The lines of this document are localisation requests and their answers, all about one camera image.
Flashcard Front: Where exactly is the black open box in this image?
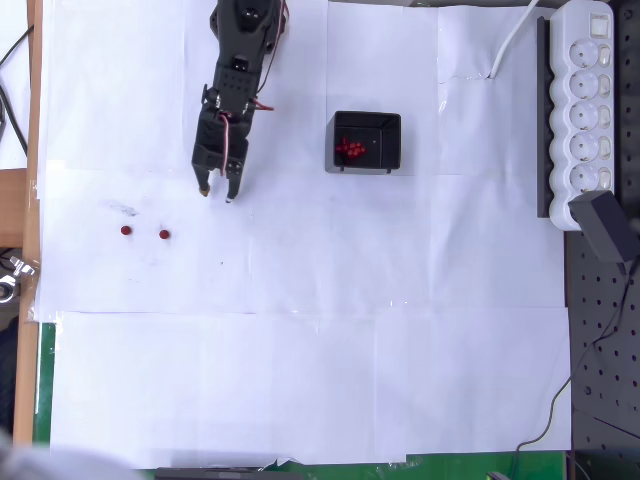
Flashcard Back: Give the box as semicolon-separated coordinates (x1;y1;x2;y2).
324;110;403;175

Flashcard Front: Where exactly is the wooden table edge strip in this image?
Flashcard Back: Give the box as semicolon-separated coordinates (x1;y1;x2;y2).
12;0;45;447

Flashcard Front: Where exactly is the brown wooden board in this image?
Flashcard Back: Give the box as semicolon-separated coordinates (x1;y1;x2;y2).
0;168;29;250

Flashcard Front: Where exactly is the metal clamp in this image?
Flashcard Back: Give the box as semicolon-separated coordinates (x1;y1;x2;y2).
0;253;40;304

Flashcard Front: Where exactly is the green cutting mat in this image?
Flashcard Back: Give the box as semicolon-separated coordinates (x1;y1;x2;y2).
32;322;571;480

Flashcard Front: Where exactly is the black flat device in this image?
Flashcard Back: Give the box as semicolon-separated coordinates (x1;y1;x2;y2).
153;465;305;480

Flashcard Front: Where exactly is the blurry grey object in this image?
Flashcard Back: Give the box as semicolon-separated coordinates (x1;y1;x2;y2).
0;427;139;480

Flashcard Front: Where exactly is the black power adapter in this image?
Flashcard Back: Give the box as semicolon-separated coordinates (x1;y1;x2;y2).
568;189;635;266

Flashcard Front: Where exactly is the white power strip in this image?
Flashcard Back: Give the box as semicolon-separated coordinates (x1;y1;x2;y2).
548;0;616;233

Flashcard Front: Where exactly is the black pegboard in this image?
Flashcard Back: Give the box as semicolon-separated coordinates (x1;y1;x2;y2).
563;0;640;480

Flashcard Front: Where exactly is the red white gripper wire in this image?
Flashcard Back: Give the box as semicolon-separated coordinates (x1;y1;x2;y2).
215;110;237;176

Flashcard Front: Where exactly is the thick black cable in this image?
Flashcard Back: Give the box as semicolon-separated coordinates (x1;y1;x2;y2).
0;82;30;157

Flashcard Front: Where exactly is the white power cable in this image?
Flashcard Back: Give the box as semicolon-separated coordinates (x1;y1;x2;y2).
488;0;542;81

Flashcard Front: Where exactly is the thin black adapter cable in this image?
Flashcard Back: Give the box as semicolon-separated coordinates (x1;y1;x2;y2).
509;259;637;480

